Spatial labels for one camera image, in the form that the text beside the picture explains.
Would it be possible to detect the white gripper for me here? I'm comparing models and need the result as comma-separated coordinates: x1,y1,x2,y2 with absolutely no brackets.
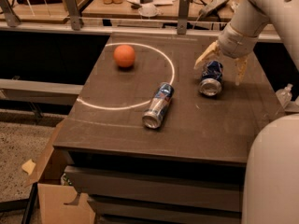
193,22,259,86

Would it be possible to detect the blue pepsi can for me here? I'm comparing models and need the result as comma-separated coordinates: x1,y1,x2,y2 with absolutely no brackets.
199,61,223,96

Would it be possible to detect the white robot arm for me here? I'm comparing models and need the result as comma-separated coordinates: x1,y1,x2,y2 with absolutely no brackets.
195,0,299,224

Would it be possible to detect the slim red bull can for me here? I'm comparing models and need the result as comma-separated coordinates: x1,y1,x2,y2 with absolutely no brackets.
142,82,175,129

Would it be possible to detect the grey power strip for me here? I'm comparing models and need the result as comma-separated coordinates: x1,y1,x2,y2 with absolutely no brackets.
199,0,229,18

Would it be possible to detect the clear plastic bottle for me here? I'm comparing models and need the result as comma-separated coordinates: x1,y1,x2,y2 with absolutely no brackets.
276,84,292,108

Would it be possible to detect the white bowl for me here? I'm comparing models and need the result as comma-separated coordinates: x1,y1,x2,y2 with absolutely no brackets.
138,3,161,18

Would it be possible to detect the orange fruit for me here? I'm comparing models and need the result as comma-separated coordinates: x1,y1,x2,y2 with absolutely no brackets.
113,45,135,68

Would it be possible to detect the cardboard box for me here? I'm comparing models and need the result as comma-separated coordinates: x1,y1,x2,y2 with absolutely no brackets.
25,121,95,224

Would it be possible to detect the metal railing post right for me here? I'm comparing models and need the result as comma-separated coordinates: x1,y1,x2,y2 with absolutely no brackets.
177,0,190,35

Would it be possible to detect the metal railing post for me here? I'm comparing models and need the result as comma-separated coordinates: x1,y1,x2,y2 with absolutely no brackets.
0,0,21,27
65,0,83,31
177,0,190,35

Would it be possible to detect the metal railing post middle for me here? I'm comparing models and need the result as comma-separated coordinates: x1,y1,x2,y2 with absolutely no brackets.
65,0,83,31

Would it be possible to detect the metal railing post left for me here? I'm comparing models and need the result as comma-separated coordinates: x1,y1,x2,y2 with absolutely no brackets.
0,0,21,27

